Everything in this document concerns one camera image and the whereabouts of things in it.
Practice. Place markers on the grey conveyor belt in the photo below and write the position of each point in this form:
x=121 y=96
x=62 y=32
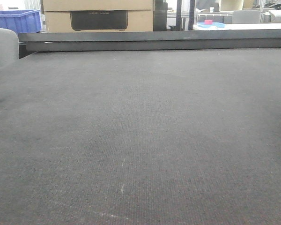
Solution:
x=141 y=138

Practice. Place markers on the upper cardboard box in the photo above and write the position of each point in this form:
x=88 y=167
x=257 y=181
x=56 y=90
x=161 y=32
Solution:
x=80 y=5

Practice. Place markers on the grey chair back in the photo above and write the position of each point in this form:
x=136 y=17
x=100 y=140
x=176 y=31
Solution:
x=246 y=17

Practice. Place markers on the blue plastic crate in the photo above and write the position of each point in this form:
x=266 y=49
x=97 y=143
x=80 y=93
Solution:
x=21 y=21

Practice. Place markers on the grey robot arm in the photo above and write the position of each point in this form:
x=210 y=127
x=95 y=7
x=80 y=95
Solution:
x=9 y=47

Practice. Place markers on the dark conveyor side rail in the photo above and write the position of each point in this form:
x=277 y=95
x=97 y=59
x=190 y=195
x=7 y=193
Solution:
x=156 y=40

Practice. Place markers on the pink block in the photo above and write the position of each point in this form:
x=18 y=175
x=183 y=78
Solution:
x=208 y=22

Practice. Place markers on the black vertical post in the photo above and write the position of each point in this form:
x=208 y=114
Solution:
x=192 y=9

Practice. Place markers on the cardboard box with black print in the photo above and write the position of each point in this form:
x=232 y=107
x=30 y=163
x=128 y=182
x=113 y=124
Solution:
x=99 y=21

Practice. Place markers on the white table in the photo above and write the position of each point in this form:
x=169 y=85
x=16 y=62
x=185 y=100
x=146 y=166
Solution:
x=257 y=26

